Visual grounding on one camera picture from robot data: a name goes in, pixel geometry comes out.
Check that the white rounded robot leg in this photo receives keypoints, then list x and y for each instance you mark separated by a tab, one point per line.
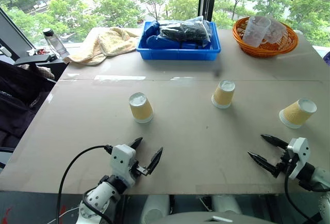
227	204
154	208

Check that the orange woven plastic basket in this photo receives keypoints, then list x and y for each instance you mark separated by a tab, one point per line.
265	49

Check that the black jacket on chair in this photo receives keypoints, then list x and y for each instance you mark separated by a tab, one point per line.
18	97

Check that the clear plastic cup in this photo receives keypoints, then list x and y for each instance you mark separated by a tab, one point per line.
277	31
255	31

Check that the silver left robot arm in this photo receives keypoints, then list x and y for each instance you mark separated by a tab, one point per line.
101	198

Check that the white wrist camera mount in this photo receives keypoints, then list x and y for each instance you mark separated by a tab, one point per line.
121	158
299	154

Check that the yellow ribbed paper cup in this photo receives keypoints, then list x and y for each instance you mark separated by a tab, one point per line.
140	110
223	95
296	114

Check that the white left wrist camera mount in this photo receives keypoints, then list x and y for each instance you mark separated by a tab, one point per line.
121	158

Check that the clear bottle with black cap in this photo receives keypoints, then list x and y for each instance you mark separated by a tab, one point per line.
55	42

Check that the black items in clear bag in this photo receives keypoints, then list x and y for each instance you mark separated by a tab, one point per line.
185	31

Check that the blue plastic-wrapped package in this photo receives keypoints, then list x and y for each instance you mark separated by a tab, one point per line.
150	28
167	42

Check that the grey robot torso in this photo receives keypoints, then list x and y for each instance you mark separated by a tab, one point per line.
214	218

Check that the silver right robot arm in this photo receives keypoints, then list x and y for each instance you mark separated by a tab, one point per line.
315	176

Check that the blue plastic bin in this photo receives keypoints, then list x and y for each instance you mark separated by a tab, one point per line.
178	53

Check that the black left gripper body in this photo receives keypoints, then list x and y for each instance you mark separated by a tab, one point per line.
139	170

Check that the pale yellow towel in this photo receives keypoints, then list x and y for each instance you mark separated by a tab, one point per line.
105	44

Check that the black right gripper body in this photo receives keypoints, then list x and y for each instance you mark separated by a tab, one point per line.
283	164

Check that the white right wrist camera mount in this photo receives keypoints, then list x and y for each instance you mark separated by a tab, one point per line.
299	154

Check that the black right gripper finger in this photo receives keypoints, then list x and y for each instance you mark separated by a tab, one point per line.
261	161
275	141

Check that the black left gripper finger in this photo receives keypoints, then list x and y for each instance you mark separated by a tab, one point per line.
137	142
156	160

